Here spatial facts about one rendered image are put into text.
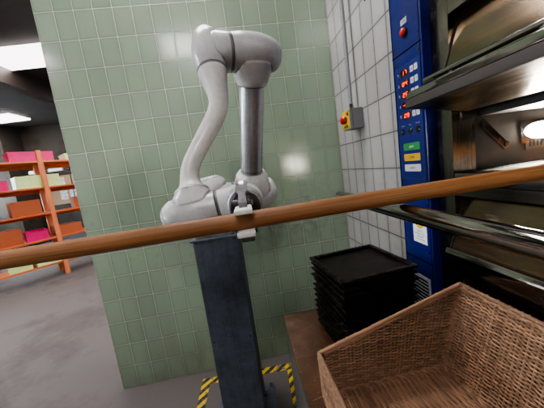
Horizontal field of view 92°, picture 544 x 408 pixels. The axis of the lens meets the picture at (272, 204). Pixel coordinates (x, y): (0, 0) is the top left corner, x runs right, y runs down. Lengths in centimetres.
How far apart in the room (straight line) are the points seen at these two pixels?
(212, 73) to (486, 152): 89
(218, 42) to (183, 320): 158
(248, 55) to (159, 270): 133
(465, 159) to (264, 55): 74
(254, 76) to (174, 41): 85
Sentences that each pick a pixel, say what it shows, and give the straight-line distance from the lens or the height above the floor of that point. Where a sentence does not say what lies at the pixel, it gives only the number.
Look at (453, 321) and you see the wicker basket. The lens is 104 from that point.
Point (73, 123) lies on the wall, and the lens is 191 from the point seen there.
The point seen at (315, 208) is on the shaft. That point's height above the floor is 119.
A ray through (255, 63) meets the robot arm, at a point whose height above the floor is 164.
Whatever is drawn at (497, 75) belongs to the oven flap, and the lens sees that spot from 69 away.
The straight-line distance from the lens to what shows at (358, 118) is 144.
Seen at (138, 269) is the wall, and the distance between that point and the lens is 186.
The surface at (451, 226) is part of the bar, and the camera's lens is 43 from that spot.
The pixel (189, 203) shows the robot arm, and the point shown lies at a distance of 75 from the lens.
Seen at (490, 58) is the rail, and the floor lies 142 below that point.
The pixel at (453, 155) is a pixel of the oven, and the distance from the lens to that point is 98.
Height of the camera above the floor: 127
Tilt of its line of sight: 8 degrees down
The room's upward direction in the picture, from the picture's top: 8 degrees counter-clockwise
